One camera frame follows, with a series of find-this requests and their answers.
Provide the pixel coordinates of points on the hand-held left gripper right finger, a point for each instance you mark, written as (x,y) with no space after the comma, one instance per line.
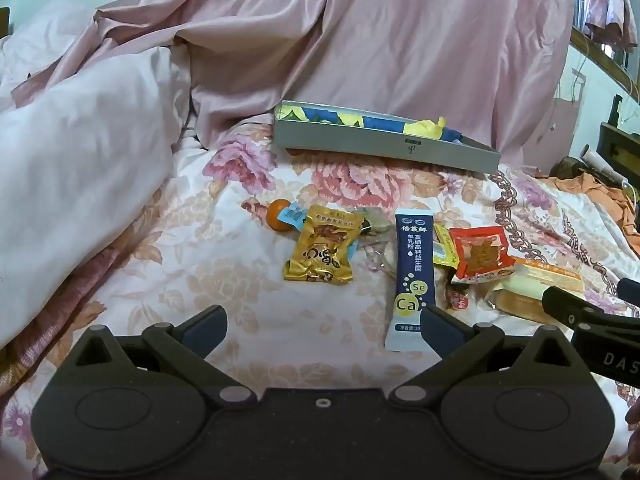
(441,331)

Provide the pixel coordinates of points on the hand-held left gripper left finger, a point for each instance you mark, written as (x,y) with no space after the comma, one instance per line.
(205,331)

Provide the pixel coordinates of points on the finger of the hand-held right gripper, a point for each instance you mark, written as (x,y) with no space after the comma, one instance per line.
(570,306)
(631,290)

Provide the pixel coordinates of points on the small red white candy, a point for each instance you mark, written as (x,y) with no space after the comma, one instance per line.
(456,299)

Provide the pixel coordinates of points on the orange white bread packet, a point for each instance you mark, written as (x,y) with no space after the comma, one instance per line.
(525,291)

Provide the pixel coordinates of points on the blue stick sachet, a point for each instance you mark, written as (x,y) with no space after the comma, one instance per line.
(410,270)

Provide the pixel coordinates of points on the small yellow snack packet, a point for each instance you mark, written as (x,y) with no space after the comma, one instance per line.
(443,248)

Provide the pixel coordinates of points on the red snack packet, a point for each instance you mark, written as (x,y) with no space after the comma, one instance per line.
(480,255)

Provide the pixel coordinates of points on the round pastry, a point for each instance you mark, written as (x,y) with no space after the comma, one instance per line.
(381,256)

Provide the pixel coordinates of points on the small tangerine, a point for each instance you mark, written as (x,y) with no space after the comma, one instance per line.
(275,216)

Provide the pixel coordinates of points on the gold snack packet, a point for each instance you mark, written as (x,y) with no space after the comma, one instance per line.
(322,246)

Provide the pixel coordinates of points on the small blue candy packet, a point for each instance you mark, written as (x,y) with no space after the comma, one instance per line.
(292,213)

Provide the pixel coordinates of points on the grey cardboard box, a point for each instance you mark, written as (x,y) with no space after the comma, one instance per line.
(350,144)

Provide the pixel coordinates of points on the person's right hand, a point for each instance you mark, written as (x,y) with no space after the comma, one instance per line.
(635,415)

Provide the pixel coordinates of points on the floral bedsheet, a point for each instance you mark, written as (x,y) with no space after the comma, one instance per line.
(210,270)

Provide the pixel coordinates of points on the orange cloth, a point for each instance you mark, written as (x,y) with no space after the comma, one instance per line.
(600,195)

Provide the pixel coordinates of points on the white tube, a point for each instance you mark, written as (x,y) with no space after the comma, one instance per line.
(602,164)

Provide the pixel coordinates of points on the dark brown woven object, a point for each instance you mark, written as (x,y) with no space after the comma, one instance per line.
(570,167)

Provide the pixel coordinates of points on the dark wooden furniture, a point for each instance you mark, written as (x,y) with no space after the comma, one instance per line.
(622,150)

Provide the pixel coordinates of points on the pink hanging cloth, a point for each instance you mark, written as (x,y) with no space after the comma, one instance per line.
(567,120)

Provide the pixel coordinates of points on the white duvet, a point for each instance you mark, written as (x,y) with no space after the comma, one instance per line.
(85,160)

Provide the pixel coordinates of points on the colourful plastic bag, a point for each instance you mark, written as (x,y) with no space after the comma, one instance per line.
(380,122)

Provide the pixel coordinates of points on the pink window curtain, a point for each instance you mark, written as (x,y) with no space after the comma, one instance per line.
(607,0)

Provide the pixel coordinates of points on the pink satin sheet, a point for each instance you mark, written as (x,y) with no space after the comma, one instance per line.
(400,35)

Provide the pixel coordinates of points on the wooden window frame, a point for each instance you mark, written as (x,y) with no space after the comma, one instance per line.
(600,55)

